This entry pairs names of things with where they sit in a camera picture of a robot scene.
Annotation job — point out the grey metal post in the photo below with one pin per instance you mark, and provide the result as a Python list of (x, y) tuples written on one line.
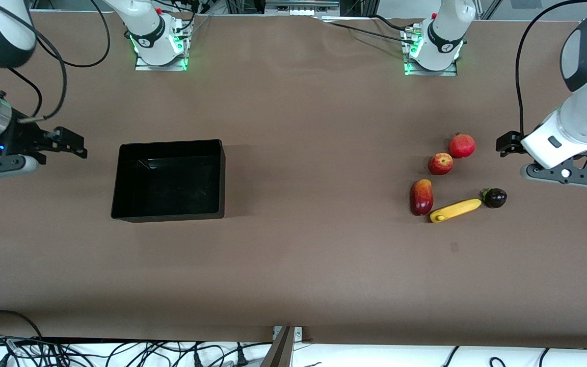
[(281, 351)]

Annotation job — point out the black rectangular plastic box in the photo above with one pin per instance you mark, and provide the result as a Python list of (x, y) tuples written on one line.
[(171, 193)]

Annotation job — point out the yellow banana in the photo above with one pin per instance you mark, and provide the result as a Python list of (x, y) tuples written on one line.
[(456, 210)]

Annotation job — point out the red yellow apple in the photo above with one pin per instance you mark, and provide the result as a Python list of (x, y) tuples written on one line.
[(441, 164)]

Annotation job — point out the black power plug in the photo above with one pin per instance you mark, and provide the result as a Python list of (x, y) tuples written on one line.
[(197, 361), (241, 358)]

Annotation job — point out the dark purple mangosteen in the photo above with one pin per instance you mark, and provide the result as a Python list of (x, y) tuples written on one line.
[(496, 198)]

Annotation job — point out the small metal bracket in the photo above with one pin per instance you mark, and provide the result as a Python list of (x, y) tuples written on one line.
[(298, 334)]

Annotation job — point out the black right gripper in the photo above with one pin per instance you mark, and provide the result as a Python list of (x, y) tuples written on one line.
[(22, 136)]

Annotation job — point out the red pomegranate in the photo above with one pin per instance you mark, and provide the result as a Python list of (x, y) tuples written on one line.
[(462, 146)]

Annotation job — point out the aluminium frame profile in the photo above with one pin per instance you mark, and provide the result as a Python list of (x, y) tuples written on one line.
[(491, 9)]

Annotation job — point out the brown table cover mat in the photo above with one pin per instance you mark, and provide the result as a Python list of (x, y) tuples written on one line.
[(273, 265)]

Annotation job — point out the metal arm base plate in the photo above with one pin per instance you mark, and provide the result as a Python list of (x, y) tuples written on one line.
[(171, 67), (446, 72)]

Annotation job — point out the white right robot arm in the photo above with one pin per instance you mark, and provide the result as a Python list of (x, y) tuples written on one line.
[(145, 30)]

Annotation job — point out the red mango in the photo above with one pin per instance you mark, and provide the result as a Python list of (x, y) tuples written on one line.
[(422, 198)]

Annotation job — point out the grey metal equipment box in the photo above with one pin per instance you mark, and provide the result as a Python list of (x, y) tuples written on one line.
[(301, 6)]

